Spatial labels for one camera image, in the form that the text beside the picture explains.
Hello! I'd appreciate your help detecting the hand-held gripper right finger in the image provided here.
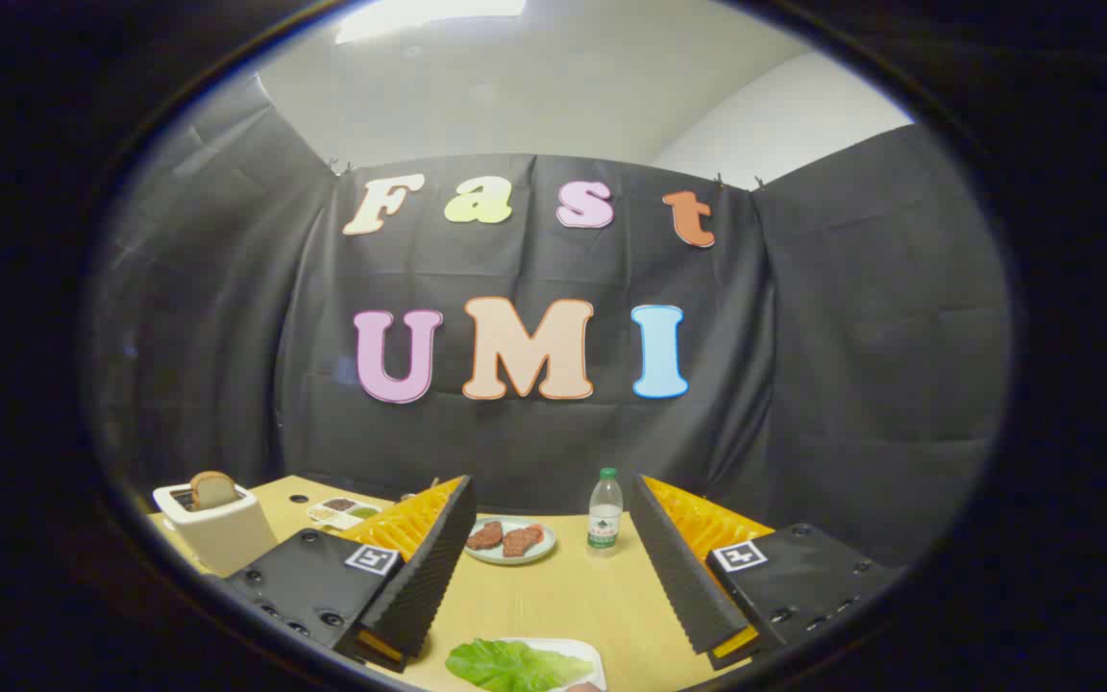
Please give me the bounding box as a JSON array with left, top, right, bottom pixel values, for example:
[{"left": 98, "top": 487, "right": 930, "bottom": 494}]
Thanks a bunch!
[{"left": 628, "top": 474, "right": 908, "bottom": 672}]

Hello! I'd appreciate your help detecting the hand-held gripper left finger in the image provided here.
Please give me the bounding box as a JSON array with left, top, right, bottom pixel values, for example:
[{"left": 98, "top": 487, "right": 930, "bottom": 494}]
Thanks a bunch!
[{"left": 224, "top": 474, "right": 478, "bottom": 674}]

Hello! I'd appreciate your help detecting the green lettuce leaf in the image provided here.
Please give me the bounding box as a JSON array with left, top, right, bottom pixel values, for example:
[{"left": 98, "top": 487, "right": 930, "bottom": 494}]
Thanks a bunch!
[{"left": 445, "top": 638, "right": 596, "bottom": 692}]

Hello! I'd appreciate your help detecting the clear water bottle green cap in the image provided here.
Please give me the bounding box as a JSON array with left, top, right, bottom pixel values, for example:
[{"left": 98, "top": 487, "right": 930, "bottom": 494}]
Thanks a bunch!
[{"left": 587, "top": 468, "right": 625, "bottom": 556}]

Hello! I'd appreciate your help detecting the white divided dish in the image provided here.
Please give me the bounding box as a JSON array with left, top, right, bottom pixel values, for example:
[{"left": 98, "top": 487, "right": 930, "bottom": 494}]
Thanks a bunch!
[{"left": 307, "top": 496, "right": 383, "bottom": 531}]

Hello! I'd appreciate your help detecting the white plate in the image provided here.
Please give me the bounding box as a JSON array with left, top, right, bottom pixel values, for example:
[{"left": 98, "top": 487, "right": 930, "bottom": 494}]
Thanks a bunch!
[{"left": 477, "top": 636, "right": 608, "bottom": 692}]

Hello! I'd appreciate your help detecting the pale green plate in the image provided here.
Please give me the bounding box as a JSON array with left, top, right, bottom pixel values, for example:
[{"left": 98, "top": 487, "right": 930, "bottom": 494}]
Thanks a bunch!
[{"left": 466, "top": 516, "right": 557, "bottom": 565}]

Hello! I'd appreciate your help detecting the white toaster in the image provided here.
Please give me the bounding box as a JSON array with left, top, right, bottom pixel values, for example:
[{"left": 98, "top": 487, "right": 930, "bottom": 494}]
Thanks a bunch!
[{"left": 152, "top": 481, "right": 279, "bottom": 578}]

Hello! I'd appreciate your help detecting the bread slice with brown crust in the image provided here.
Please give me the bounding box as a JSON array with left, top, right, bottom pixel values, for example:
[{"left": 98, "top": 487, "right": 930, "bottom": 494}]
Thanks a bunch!
[{"left": 190, "top": 471, "right": 238, "bottom": 510}]

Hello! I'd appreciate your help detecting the ceiling light panel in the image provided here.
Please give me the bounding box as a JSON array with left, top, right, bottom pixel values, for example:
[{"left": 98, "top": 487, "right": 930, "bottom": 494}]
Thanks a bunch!
[{"left": 334, "top": 0, "right": 528, "bottom": 45}]

